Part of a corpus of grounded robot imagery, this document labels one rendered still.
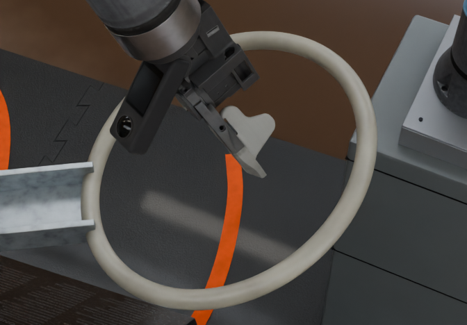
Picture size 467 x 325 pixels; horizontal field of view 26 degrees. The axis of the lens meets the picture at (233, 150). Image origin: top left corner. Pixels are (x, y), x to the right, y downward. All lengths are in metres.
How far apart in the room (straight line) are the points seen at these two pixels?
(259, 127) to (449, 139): 0.96
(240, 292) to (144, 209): 1.56
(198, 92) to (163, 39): 0.10
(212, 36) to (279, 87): 2.20
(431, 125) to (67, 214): 0.77
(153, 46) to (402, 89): 1.23
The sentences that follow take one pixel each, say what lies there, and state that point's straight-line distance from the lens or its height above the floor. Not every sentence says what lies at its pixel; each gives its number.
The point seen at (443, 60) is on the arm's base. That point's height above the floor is 0.97.
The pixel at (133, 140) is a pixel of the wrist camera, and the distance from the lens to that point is 1.06.
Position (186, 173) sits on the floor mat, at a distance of 3.02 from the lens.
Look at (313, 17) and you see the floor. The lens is 3.46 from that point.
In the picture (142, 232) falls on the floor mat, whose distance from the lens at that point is 2.92.
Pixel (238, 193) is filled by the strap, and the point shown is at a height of 0.02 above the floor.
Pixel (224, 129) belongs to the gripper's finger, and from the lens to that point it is 1.07.
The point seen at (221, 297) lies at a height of 1.23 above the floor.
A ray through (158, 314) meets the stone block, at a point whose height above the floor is 0.65.
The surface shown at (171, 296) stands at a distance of 1.46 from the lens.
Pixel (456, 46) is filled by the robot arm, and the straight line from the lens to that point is 1.98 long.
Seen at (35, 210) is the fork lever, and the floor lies 1.12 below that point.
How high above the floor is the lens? 2.49
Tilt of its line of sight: 54 degrees down
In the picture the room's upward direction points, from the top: straight up
